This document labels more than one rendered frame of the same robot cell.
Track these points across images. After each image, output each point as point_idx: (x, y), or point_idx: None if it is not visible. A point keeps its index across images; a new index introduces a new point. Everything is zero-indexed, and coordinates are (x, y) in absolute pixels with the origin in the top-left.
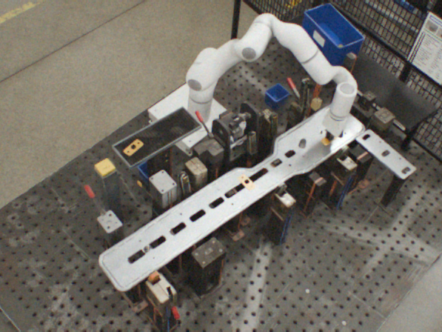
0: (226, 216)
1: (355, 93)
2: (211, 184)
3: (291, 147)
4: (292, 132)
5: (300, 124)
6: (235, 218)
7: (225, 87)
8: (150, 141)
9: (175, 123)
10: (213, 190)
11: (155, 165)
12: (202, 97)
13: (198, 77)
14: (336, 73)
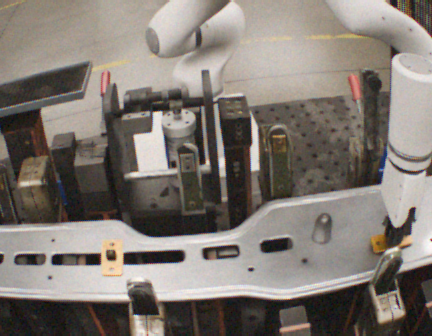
0: (21, 289)
1: None
2: (49, 224)
3: (292, 231)
4: (321, 200)
5: (350, 191)
6: (83, 324)
7: (309, 134)
8: (1, 98)
9: (54, 81)
10: (44, 236)
11: (9, 156)
12: (183, 82)
13: (157, 23)
14: (396, 22)
